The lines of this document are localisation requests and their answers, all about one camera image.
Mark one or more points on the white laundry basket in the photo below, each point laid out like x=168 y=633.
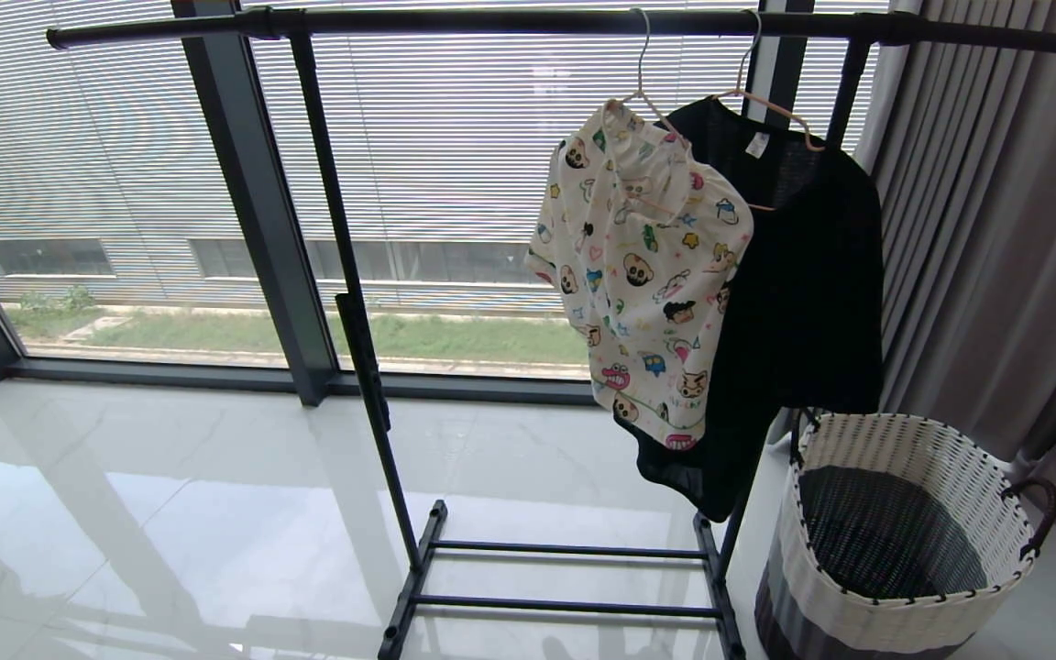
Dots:
x=904 y=440

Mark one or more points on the beige curtain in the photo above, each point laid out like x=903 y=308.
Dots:
x=995 y=229

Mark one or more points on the black garment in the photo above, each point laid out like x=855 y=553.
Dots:
x=812 y=293

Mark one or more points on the black clothes rack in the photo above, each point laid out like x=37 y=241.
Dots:
x=491 y=21

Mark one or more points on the cream printed garment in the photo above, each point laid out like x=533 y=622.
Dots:
x=647 y=266

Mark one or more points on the window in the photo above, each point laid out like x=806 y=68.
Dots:
x=235 y=183

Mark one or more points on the pink clothes hanger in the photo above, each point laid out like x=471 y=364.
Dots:
x=771 y=103
x=643 y=64

